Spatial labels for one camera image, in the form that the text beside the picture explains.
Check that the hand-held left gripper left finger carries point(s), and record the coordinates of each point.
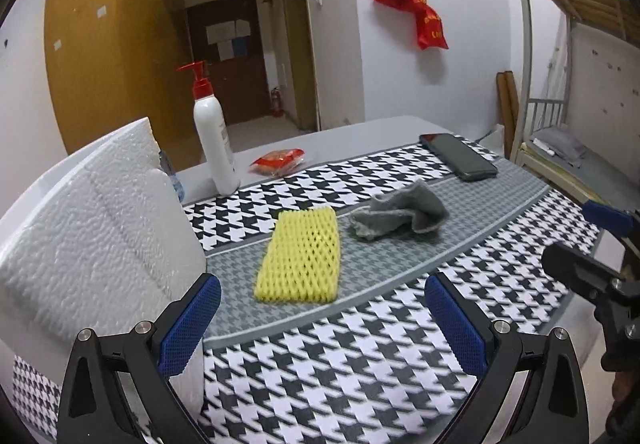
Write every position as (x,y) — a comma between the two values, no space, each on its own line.
(192,319)

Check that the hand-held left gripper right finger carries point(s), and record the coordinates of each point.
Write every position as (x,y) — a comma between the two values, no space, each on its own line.
(455,324)

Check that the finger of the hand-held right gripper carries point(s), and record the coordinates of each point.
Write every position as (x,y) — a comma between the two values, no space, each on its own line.
(570,266)
(606,219)

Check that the white foam box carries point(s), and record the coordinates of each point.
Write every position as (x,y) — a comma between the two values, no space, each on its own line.
(90,249)

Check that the yellow foam net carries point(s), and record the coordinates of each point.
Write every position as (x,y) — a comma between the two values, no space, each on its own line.
(300,254)

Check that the grey folded bedding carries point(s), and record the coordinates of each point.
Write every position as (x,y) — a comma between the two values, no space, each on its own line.
(560,144)

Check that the houndstooth tablecloth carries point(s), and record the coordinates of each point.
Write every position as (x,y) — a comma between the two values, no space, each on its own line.
(350,374)

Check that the small grey cloth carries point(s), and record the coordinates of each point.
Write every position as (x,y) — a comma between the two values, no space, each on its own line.
(400,214)

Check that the clear water bottle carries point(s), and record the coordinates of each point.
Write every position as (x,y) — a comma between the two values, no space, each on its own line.
(172,184)

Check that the black smartphone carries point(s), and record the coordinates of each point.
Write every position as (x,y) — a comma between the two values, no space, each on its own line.
(460,157)

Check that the white pump bottle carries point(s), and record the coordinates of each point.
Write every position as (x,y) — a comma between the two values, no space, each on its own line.
(215,144)

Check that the red snack packet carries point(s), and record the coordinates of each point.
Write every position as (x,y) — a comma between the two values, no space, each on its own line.
(277,162)

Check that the red fire extinguisher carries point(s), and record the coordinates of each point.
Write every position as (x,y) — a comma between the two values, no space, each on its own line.
(276,103)

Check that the dark brown door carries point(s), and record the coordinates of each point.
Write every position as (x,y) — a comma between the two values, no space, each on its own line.
(240,89)

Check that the blue paper notice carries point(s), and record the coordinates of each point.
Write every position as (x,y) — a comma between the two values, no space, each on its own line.
(234,49)

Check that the wooden wardrobe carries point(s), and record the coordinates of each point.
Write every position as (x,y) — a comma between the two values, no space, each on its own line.
(100,49)

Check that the white paper notice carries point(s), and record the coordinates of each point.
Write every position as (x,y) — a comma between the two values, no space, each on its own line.
(227,32)

